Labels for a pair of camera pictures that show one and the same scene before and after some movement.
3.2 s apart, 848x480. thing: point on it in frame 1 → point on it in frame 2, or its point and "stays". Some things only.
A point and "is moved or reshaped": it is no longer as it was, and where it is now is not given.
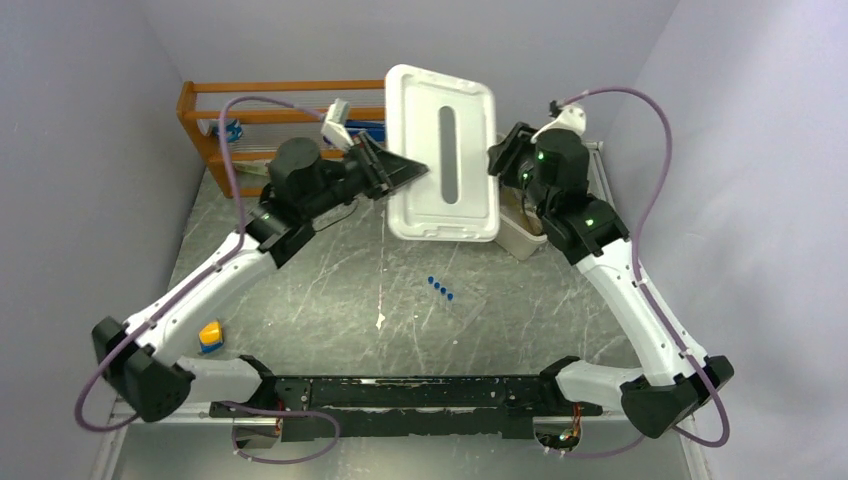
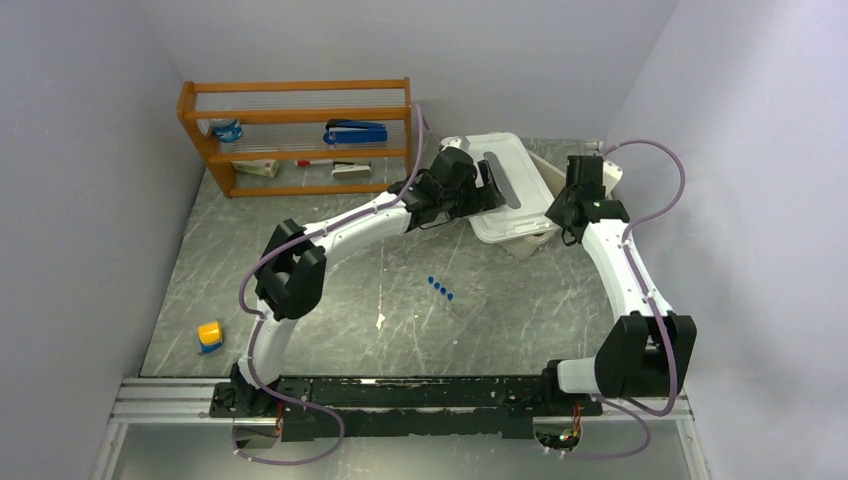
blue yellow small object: x=210 y=336 stays
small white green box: x=257 y=167 stays
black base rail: x=408 y=407 stays
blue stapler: x=376 y=128 stays
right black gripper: x=504 y=156 → x=555 y=211
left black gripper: x=383 y=171 → x=484 y=199
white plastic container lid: x=446 y=124 is moved or reshaped
